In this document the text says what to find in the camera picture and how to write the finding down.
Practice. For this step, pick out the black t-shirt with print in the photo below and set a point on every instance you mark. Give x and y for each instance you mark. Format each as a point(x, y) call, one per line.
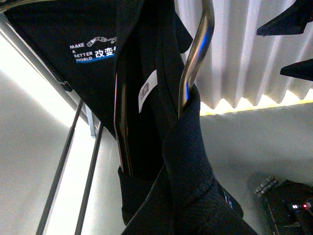
point(77, 41)

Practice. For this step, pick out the chrome and black clothes hanger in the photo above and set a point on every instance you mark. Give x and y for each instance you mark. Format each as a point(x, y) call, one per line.
point(195, 54)

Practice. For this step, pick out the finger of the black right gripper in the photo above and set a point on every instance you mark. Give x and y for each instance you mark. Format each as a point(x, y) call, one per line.
point(292, 21)
point(302, 70)

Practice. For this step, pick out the black device with lights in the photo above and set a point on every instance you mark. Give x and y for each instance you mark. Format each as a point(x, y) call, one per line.
point(288, 206)

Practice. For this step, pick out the grey metal clothes rack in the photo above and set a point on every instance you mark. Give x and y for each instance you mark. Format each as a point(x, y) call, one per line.
point(35, 121)

